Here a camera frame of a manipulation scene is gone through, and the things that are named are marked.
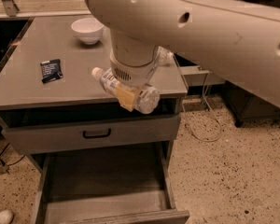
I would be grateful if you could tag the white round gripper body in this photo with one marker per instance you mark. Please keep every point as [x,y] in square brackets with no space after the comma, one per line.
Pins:
[134,74]

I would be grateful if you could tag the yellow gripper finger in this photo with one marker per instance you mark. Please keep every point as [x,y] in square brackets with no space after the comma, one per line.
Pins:
[126,96]

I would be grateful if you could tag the blue label plastic bottle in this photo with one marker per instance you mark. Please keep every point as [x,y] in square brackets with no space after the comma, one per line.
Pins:
[143,99]

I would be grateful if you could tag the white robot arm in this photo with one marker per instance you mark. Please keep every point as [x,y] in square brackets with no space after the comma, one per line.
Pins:
[235,40]

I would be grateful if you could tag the clear crushed water bottle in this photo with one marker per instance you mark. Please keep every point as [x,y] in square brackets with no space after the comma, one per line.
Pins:
[164,57]

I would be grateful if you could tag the grey drawer cabinet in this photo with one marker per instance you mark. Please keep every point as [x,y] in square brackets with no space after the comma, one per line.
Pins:
[77,97]

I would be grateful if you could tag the open grey middle drawer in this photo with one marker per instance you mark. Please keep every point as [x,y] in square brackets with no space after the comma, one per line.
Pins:
[108,185]

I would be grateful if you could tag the grey upper drawer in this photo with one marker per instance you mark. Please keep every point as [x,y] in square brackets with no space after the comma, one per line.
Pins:
[68,136]

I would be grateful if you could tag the white ceramic bowl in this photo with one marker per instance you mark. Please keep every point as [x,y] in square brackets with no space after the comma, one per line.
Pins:
[88,30]

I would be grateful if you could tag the dark blue snack packet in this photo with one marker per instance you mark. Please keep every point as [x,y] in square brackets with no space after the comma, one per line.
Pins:
[51,70]

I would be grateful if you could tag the white sneaker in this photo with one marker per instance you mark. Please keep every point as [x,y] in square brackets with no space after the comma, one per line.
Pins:
[6,217]

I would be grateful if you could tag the grey metal bracket box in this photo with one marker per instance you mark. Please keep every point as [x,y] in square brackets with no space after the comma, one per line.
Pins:
[196,76]

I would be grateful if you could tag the black drawer handle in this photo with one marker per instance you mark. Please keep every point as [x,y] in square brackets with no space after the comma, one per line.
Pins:
[96,134]

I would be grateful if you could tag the metal counter rail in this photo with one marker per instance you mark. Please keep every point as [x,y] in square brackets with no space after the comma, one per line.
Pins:
[31,3]

